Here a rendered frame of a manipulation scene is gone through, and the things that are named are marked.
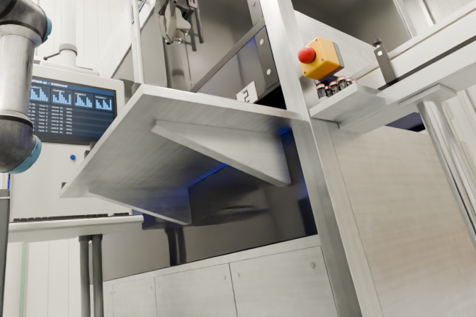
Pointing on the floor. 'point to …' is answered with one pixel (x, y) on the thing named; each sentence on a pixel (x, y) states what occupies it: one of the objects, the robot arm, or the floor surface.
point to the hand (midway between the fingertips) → (168, 37)
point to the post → (316, 153)
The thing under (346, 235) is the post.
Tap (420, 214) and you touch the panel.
